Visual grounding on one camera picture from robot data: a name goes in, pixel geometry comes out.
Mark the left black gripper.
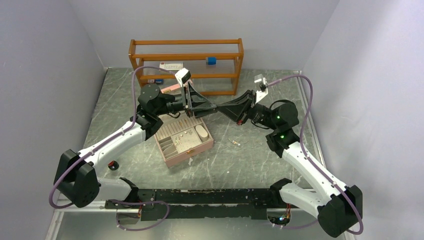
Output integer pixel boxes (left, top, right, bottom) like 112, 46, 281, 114
154, 81, 217, 120

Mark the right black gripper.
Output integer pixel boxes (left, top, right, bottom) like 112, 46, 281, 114
216, 89, 279, 131

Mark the gold pearl bangle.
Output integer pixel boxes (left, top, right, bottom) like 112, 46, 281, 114
228, 138, 249, 147

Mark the pink jewelry box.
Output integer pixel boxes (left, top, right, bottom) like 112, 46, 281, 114
153, 82, 215, 169

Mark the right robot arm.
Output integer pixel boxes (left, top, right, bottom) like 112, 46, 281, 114
216, 91, 364, 238

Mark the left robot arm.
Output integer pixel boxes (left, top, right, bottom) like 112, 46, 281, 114
54, 81, 217, 208

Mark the beige watch pillow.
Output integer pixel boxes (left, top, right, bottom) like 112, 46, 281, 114
194, 124, 209, 142

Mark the orange wooden shelf rack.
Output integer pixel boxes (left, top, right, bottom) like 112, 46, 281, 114
128, 38, 245, 96

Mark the blue cube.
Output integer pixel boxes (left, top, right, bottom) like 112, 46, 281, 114
205, 57, 217, 66

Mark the small blue block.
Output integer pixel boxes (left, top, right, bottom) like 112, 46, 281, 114
155, 78, 164, 85

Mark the white red-print box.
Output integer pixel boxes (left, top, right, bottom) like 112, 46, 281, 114
159, 61, 184, 71

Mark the red emergency stop button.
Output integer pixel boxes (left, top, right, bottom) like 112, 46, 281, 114
107, 161, 120, 171

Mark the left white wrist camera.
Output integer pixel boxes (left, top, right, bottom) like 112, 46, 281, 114
174, 68, 192, 87

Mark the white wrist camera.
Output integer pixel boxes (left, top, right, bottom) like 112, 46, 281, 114
254, 74, 268, 104
174, 68, 192, 87

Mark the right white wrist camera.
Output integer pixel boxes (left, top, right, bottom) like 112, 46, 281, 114
254, 74, 268, 104

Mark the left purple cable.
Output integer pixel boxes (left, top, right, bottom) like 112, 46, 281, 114
48, 66, 176, 210

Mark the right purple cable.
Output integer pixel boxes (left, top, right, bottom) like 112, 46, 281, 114
266, 74, 364, 235

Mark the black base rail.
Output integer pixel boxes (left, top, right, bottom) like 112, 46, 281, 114
104, 188, 297, 221

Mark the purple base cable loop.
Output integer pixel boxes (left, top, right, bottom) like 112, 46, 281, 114
115, 199, 170, 232

